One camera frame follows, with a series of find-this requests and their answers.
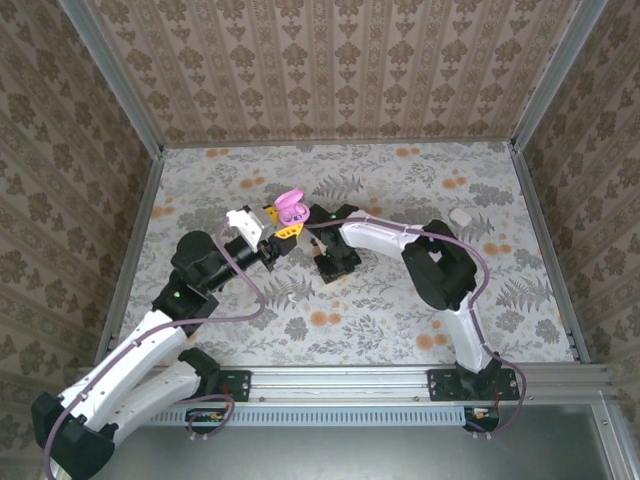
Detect pink earbud charging case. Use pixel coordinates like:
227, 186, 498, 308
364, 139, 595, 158
273, 187, 314, 227

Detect small connector board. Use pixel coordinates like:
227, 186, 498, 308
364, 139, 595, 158
185, 407, 224, 435
463, 407, 501, 432

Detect grey metal sheet panel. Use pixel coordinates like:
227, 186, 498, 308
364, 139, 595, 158
74, 405, 616, 480

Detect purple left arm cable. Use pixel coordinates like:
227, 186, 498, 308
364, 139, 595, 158
42, 219, 266, 480

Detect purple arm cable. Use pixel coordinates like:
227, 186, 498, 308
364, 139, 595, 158
302, 215, 527, 441
42, 219, 266, 480

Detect aluminium table side rail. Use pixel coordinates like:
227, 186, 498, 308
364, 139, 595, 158
97, 149, 166, 356
512, 144, 591, 364

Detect aluminium mounting rail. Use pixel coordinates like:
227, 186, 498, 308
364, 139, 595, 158
74, 364, 614, 404

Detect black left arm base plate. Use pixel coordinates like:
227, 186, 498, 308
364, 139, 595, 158
199, 368, 252, 404

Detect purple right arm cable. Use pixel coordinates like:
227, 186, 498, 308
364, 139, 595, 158
302, 215, 527, 441

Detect grey slotted cable duct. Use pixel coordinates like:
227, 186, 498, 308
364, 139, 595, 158
149, 405, 474, 427

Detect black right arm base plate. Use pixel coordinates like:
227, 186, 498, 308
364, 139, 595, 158
427, 368, 521, 404

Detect aluminium frame post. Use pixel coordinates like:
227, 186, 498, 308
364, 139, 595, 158
56, 0, 165, 160
512, 0, 610, 151

